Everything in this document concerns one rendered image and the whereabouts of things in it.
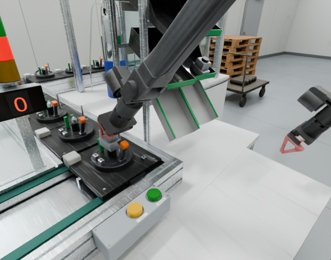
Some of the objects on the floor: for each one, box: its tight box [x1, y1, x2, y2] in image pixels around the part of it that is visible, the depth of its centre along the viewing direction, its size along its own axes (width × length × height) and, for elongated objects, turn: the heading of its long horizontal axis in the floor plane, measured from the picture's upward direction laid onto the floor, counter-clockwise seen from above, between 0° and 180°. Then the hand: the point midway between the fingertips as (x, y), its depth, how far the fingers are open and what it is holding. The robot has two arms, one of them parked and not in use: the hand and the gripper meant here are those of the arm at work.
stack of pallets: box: [209, 35, 262, 80], centre depth 568 cm, size 140×96×100 cm
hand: (108, 132), depth 66 cm, fingers closed on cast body, 4 cm apart
